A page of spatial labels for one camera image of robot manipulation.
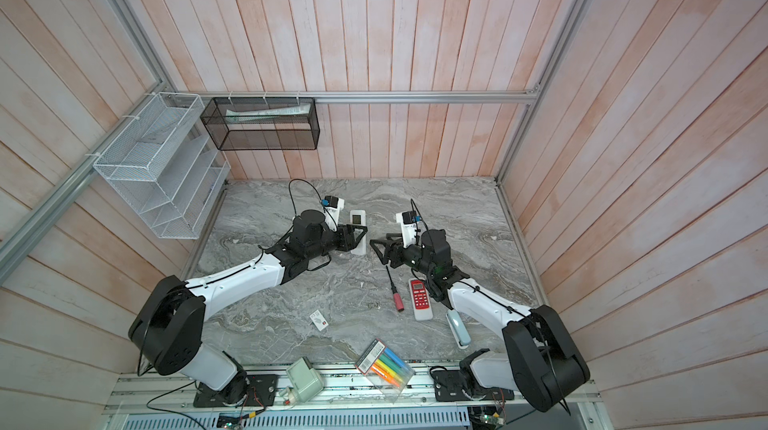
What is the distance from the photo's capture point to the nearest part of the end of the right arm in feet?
2.40

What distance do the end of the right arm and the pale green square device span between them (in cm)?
33

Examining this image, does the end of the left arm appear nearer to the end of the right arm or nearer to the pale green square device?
the end of the right arm

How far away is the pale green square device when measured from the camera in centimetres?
71
